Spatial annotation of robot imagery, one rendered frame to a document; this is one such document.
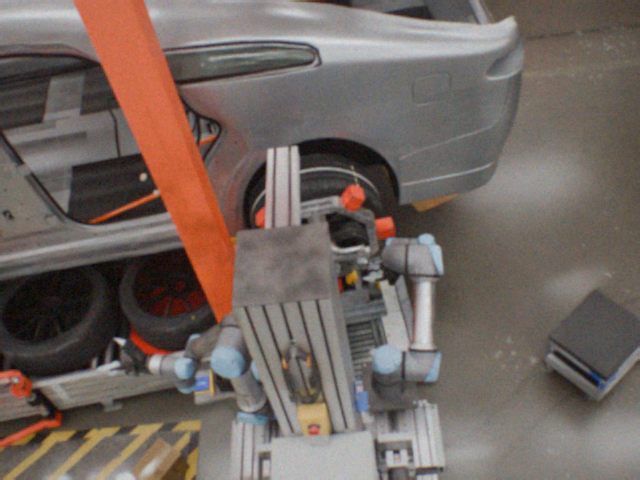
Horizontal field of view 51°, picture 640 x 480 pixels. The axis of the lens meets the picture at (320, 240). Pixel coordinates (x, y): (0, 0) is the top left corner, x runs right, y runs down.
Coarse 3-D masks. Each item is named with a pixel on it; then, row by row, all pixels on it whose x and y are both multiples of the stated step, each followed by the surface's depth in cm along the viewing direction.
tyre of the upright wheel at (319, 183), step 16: (304, 160) 321; (320, 160) 321; (336, 160) 323; (352, 160) 329; (304, 176) 314; (320, 176) 313; (336, 176) 315; (352, 176) 321; (368, 176) 334; (256, 192) 330; (304, 192) 310; (320, 192) 312; (336, 192) 313; (368, 192) 321; (256, 208) 325; (368, 208) 325; (256, 224) 323
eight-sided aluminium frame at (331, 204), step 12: (300, 204) 311; (312, 204) 311; (324, 204) 312; (336, 204) 308; (348, 216) 315; (360, 216) 316; (372, 216) 321; (372, 228) 324; (372, 240) 331; (372, 252) 337; (348, 264) 348; (336, 276) 348
